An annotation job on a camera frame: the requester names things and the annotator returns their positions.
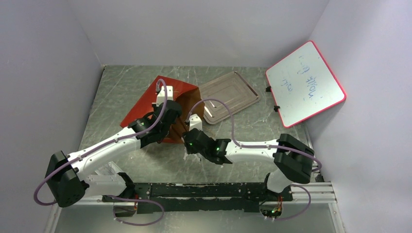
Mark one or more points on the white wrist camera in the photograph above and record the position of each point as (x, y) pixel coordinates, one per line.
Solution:
(164, 94)
(195, 122)

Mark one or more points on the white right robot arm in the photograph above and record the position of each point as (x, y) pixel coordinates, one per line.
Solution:
(292, 158)

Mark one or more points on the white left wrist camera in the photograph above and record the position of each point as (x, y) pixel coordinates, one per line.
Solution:
(164, 94)

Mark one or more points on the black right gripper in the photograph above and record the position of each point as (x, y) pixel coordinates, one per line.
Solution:
(192, 141)

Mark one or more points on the red paper bag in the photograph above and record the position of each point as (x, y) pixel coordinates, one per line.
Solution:
(187, 95)

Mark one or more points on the pink framed whiteboard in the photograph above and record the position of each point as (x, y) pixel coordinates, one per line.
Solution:
(303, 85)

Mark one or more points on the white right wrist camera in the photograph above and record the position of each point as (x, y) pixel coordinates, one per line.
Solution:
(195, 122)

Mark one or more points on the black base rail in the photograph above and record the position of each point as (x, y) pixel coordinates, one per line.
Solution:
(180, 197)

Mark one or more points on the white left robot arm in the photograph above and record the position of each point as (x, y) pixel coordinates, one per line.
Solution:
(72, 177)

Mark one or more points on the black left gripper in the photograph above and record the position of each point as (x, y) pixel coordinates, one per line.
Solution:
(155, 108)

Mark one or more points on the silver metal tray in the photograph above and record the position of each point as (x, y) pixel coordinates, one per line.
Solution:
(230, 88)

